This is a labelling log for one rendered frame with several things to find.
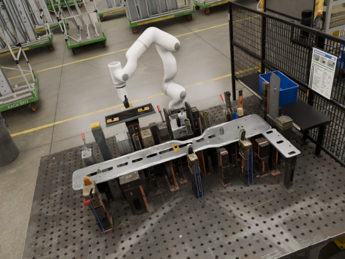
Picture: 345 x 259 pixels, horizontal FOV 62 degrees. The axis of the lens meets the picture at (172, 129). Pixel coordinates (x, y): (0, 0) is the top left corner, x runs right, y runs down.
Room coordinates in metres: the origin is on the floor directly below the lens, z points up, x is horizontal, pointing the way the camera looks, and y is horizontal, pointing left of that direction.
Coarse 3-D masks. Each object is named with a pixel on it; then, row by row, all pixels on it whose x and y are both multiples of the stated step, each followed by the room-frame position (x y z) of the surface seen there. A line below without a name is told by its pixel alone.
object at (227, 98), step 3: (228, 90) 1.77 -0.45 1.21; (225, 93) 1.75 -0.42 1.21; (228, 93) 1.73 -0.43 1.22; (225, 96) 1.75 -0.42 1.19; (228, 96) 1.72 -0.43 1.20; (225, 99) 1.75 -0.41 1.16; (228, 99) 1.76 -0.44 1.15; (225, 102) 1.75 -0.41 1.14; (228, 102) 1.75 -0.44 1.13; (228, 105) 1.75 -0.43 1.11; (231, 105) 1.74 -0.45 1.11; (231, 108) 1.74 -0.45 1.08; (231, 111) 1.73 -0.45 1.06; (228, 114) 1.73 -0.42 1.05
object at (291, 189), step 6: (294, 156) 1.23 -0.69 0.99; (288, 162) 1.24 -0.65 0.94; (294, 162) 1.23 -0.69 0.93; (288, 168) 1.24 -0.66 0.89; (294, 168) 1.24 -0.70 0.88; (288, 174) 1.23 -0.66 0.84; (288, 180) 1.23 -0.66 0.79; (282, 186) 1.27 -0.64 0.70; (288, 186) 1.23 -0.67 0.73; (288, 192) 1.21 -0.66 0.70
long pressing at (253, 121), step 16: (208, 128) 1.66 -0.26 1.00; (224, 128) 1.63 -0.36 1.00; (240, 128) 1.59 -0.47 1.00; (256, 128) 1.55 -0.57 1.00; (160, 144) 1.59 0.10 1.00; (192, 144) 1.52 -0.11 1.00; (208, 144) 1.49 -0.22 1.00; (224, 144) 1.46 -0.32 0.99; (112, 160) 1.52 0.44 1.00; (128, 160) 1.49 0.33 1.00; (144, 160) 1.45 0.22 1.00; (160, 160) 1.42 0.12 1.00; (80, 176) 1.42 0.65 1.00; (96, 176) 1.39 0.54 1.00; (112, 176) 1.37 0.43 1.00
